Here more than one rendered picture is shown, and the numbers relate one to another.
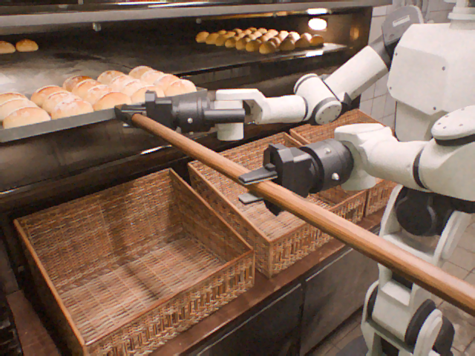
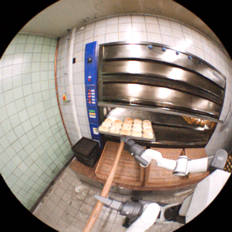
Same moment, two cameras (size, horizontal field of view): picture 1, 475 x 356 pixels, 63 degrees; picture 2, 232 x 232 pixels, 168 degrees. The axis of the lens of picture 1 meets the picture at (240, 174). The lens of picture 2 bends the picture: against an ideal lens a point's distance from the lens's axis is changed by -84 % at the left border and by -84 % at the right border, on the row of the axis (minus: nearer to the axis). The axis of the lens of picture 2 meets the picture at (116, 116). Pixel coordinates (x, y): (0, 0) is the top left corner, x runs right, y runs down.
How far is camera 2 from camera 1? 0.62 m
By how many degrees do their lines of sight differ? 50
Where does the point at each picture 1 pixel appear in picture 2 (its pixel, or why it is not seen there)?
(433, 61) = (204, 205)
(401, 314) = not seen: hidden behind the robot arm
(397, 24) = (218, 158)
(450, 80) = not seen: outside the picture
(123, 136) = not seen: hidden behind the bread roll
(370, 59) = (204, 166)
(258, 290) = (139, 187)
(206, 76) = (166, 127)
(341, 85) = (189, 168)
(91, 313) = (109, 165)
